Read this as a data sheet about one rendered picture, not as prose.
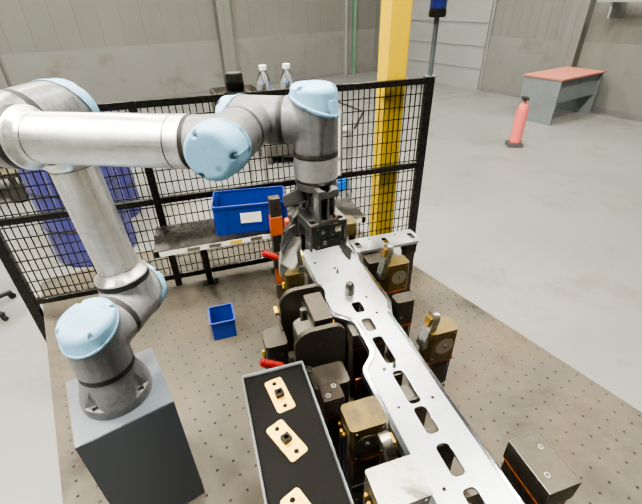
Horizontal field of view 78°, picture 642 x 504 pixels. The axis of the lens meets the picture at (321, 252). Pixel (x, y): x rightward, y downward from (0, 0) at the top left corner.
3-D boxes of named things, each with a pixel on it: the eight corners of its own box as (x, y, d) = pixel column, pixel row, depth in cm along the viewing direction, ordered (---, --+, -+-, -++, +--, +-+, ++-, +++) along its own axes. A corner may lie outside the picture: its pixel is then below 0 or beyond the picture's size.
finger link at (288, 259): (276, 286, 72) (302, 245, 70) (267, 269, 77) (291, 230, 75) (290, 290, 74) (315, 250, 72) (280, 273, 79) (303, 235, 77)
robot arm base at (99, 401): (86, 433, 83) (69, 403, 77) (77, 384, 93) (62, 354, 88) (159, 398, 90) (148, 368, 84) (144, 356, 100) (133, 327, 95)
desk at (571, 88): (592, 113, 716) (607, 70, 677) (550, 126, 655) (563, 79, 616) (555, 106, 765) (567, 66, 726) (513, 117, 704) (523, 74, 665)
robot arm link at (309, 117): (290, 78, 64) (343, 78, 63) (294, 145, 70) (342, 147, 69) (277, 87, 58) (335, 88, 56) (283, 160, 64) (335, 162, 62)
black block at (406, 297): (414, 358, 150) (424, 298, 135) (391, 364, 148) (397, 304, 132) (408, 348, 155) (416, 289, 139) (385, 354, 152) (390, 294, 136)
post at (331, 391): (343, 488, 111) (344, 396, 89) (326, 494, 109) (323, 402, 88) (337, 471, 115) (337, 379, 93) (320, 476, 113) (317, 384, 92)
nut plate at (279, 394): (296, 406, 80) (295, 403, 79) (278, 414, 79) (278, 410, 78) (280, 377, 86) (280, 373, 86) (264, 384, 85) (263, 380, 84)
